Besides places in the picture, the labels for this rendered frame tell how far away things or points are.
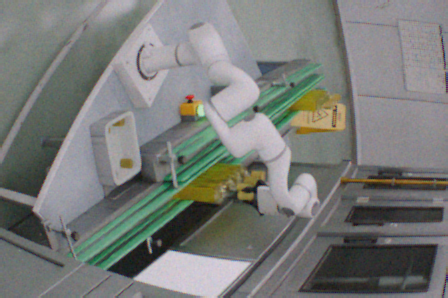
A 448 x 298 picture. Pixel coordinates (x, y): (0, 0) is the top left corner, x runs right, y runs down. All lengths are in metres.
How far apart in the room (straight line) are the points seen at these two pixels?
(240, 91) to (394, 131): 6.42
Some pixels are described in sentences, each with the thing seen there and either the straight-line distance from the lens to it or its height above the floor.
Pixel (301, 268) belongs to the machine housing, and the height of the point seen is 1.46.
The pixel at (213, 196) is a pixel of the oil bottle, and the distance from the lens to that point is 1.99.
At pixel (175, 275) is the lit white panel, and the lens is 1.74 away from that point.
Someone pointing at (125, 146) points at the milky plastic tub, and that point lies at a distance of 2.00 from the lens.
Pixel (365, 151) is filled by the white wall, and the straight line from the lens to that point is 8.19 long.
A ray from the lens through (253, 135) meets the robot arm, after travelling 1.61.
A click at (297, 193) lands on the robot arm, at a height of 1.43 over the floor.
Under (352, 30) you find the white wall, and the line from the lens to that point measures 7.74.
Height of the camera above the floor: 2.02
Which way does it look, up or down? 28 degrees down
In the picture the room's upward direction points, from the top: 93 degrees clockwise
